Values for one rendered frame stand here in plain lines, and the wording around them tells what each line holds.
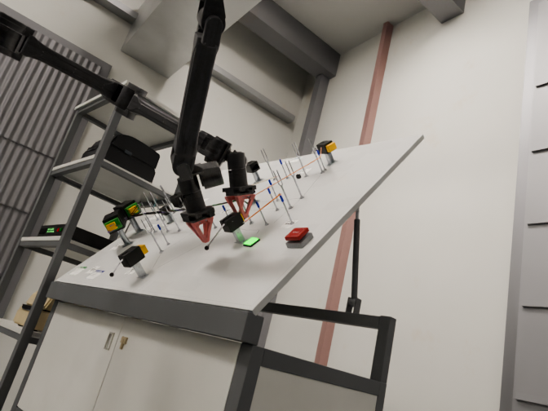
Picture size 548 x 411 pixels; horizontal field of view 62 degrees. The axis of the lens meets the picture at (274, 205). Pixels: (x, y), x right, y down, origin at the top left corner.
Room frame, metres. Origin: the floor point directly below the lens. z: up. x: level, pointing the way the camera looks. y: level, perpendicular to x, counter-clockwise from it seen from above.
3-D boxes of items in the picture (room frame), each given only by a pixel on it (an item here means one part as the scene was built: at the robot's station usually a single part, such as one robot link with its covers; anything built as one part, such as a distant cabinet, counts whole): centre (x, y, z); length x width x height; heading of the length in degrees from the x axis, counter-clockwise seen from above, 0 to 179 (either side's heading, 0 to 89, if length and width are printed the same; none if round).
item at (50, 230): (2.23, 0.85, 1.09); 0.35 x 0.33 x 0.07; 42
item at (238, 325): (1.49, 0.37, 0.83); 1.18 x 0.05 x 0.06; 42
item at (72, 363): (1.70, 0.54, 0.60); 0.55 x 0.02 x 0.39; 42
